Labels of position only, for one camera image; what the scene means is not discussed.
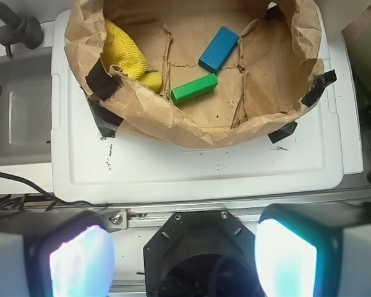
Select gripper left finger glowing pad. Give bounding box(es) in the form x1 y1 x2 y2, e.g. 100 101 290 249
0 210 115 296

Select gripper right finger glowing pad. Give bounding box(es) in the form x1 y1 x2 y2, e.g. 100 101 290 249
255 202 371 296

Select green wooden block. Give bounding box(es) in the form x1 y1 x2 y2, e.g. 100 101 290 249
171 73 218 106

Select blue wooden block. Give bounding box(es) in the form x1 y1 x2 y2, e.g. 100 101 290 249
198 27 239 73

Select grey toy sink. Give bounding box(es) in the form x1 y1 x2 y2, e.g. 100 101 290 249
0 47 52 166

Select brown paper bag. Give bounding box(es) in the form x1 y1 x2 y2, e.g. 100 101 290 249
64 1 336 149

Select yellow sponge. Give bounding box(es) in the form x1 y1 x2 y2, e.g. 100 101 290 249
138 71 163 93

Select yellow microfiber cloth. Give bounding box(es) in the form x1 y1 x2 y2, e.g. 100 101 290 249
101 19 148 79

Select dark grey faucet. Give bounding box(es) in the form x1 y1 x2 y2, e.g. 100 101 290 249
0 1 44 58

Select aluminium frame rail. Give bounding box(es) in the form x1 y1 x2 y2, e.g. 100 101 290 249
100 186 371 232

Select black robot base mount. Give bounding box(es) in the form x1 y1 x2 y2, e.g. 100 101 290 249
143 210 264 296

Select black cable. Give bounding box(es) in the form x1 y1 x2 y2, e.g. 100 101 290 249
0 169 108 213

